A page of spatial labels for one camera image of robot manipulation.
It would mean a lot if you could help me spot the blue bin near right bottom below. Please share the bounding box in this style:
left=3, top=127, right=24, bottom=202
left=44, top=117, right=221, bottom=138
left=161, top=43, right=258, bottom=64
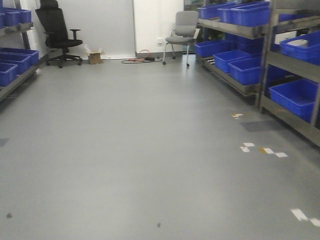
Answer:
left=269, top=78, right=319, bottom=123

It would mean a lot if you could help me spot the black office chair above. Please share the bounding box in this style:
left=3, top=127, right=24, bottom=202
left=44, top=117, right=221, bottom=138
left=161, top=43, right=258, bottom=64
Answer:
left=35, top=0, right=83, bottom=69

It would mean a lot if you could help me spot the orange cable on floor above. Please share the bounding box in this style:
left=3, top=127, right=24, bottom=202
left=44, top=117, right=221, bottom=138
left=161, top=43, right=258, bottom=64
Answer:
left=121, top=49, right=163, bottom=64

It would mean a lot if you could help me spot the blue bin near right middle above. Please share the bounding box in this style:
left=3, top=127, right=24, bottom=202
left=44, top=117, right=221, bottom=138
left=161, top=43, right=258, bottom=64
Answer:
left=280, top=31, right=320, bottom=66

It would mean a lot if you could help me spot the steel shelf rack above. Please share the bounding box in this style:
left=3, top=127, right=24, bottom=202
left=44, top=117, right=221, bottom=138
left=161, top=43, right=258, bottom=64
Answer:
left=195, top=1, right=270, bottom=96
left=257, top=0, right=320, bottom=146
left=0, top=0, right=42, bottom=101

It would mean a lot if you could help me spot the steel shelf rack right near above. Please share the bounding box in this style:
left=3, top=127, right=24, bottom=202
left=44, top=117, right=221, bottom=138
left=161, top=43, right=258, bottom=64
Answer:
left=257, top=0, right=320, bottom=146

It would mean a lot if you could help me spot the steel shelf rack left side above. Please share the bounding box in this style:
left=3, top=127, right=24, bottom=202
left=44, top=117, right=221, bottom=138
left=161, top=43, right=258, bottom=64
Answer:
left=0, top=0, right=42, bottom=101

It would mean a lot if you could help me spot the steel shelf rack right far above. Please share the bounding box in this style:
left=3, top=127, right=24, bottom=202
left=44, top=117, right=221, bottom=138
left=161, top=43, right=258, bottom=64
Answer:
left=195, top=1, right=270, bottom=96

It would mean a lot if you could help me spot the blue bin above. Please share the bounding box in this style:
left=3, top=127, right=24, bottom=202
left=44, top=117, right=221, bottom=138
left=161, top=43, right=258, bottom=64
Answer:
left=280, top=31, right=320, bottom=66
left=269, top=78, right=319, bottom=123

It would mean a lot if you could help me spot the grey office chair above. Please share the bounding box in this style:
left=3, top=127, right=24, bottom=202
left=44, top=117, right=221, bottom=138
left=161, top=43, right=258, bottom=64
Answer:
left=162, top=10, right=200, bottom=68

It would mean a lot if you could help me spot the small cardboard box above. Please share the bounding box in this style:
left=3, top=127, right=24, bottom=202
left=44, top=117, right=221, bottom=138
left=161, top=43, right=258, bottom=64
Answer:
left=83, top=44, right=104, bottom=65

